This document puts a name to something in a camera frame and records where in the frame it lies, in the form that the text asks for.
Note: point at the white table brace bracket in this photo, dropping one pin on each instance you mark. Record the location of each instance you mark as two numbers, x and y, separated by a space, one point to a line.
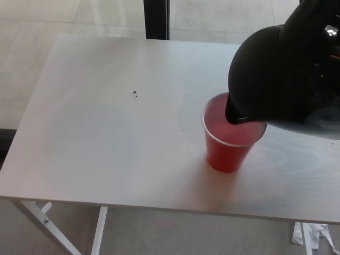
47 207

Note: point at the black vertical window post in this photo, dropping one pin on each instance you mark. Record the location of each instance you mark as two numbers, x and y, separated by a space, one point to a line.
156 18

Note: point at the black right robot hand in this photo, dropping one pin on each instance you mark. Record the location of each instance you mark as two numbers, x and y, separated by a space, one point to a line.
310 16

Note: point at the red plastic cup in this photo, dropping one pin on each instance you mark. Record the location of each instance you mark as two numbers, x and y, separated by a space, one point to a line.
225 155

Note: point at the white diagonal table leg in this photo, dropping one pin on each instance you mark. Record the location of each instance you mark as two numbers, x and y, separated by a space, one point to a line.
38 221

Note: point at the crumpled white paper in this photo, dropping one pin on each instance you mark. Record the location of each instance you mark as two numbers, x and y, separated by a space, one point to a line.
322 233

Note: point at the black electric kettle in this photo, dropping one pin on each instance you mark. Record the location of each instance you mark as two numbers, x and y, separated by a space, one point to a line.
255 66

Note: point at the white straight table leg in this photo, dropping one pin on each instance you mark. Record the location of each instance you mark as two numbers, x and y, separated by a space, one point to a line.
307 240
99 231

